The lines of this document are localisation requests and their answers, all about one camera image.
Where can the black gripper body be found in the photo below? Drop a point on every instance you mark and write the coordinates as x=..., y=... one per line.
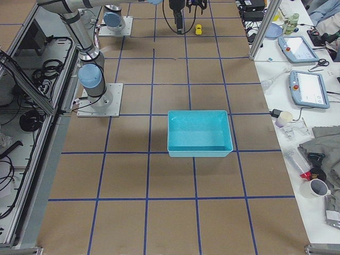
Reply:
x=175, y=5

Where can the yellow toy beetle car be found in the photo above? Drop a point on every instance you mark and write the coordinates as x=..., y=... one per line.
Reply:
x=198, y=29

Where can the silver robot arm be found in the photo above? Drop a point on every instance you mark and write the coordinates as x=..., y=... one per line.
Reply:
x=91, y=74
x=114, y=21

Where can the blue plastic plate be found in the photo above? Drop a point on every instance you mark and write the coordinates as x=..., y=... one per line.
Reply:
x=274, y=31

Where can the upper teach pendant tablet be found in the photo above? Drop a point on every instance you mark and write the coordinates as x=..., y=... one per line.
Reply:
x=297, y=50

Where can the teach pendant tablet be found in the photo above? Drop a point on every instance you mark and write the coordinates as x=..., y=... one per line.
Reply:
x=297, y=50
x=308, y=89

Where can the turquoise plastic bin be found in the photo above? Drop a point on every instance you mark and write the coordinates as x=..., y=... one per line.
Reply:
x=199, y=133

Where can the lower teach pendant tablet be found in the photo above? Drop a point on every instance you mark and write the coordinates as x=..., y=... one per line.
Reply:
x=308, y=89

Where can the black scissors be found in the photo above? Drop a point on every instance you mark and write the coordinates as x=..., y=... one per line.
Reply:
x=321, y=62

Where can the grey cloth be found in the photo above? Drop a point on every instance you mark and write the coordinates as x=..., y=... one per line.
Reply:
x=325, y=141

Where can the white mug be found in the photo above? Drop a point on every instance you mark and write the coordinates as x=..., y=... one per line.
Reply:
x=314, y=189

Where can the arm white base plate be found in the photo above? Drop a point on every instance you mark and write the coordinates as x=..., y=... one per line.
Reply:
x=123, y=29
x=108, y=105

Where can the aluminium frame post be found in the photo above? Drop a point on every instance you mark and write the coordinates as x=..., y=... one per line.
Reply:
x=271, y=11

